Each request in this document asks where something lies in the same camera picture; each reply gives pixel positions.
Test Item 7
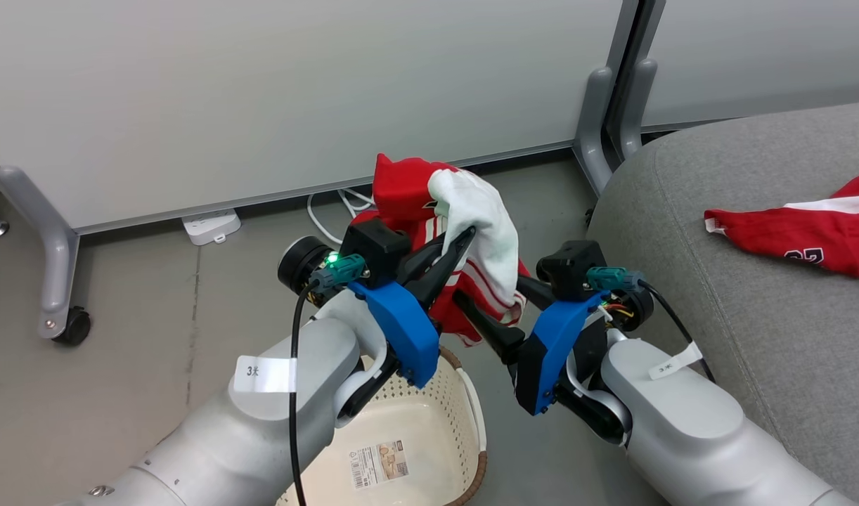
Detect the white cable tag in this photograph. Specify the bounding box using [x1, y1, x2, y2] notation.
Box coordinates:
[647, 342, 705, 382]
[232, 356, 299, 395]

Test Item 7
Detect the grey fabric sofa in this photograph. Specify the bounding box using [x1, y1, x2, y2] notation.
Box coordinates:
[588, 100, 859, 506]

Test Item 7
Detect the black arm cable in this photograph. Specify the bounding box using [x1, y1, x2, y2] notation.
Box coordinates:
[587, 266, 718, 384]
[288, 254, 368, 506]

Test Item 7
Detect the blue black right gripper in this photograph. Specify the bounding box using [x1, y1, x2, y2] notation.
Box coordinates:
[453, 275, 607, 416]

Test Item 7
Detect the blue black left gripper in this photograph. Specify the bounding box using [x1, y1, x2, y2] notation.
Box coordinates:
[348, 226, 477, 390]

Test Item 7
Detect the grey partition leg with caster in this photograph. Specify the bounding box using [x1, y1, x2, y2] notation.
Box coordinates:
[0, 165, 81, 340]

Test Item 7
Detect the paper label with barcode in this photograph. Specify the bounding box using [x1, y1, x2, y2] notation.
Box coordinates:
[348, 440, 410, 491]

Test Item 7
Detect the black caster wheel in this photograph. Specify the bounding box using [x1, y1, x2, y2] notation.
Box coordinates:
[53, 306, 93, 346]

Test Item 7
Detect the grey curved partition leg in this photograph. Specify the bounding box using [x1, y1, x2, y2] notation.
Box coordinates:
[617, 58, 659, 162]
[574, 67, 617, 198]

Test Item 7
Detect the large white partition panel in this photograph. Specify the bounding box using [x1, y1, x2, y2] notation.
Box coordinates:
[0, 0, 641, 237]

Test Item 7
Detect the red jersey with number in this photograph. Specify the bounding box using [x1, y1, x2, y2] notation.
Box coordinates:
[704, 167, 859, 280]

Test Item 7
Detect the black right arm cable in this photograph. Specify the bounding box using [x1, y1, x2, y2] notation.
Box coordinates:
[587, 266, 718, 384]

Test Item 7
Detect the red and white garment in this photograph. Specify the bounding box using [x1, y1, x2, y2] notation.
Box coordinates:
[350, 153, 533, 348]

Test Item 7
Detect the small white partition panel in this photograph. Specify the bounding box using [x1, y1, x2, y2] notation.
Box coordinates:
[639, 0, 859, 134]

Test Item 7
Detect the cream perforated laundry basket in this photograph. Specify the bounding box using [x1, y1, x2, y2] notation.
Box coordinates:
[275, 344, 489, 506]

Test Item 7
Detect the thick white coiled cable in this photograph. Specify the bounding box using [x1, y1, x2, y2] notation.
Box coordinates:
[307, 188, 376, 246]

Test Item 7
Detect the white power strip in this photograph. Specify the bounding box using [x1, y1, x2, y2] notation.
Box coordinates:
[182, 209, 243, 246]

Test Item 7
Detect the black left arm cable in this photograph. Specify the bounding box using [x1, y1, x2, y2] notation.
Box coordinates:
[288, 254, 368, 506]

